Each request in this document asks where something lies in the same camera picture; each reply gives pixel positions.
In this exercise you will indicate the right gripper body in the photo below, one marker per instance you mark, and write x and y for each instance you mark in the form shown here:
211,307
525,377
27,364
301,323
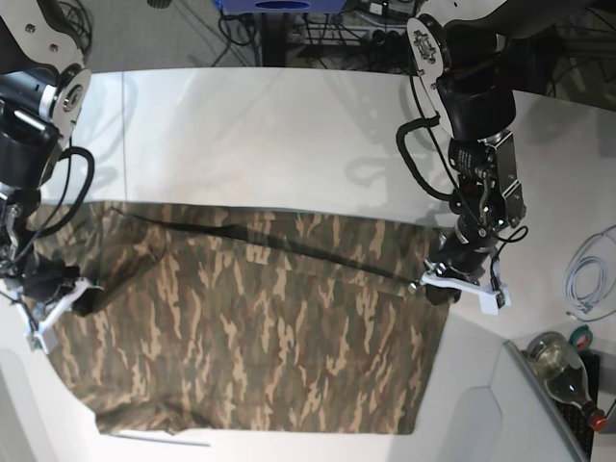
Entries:
48,281

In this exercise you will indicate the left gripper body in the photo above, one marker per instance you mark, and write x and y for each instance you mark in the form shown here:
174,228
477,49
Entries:
463,257

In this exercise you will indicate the camouflage t-shirt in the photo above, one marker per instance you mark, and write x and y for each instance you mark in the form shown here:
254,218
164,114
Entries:
243,319

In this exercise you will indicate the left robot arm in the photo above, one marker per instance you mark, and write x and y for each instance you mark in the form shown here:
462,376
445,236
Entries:
456,52

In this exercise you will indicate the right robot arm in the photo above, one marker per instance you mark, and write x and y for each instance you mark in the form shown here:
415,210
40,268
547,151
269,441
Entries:
44,81

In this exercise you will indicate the clear glass bottle red cap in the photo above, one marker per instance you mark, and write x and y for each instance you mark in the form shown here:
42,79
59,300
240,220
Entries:
561,370

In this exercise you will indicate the green tape roll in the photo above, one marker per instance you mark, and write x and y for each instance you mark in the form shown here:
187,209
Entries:
581,338

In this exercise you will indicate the grey equipment box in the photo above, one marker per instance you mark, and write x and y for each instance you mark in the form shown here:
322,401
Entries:
531,428

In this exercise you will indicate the black power strip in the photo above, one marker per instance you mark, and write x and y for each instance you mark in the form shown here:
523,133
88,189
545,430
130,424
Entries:
382,37

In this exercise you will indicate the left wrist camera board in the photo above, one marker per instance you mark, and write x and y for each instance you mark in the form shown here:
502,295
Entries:
491,301

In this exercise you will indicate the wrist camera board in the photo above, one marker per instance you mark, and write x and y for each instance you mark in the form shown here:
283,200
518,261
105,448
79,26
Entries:
491,301
45,341

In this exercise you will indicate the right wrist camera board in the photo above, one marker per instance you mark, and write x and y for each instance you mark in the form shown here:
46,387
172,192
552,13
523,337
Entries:
45,341

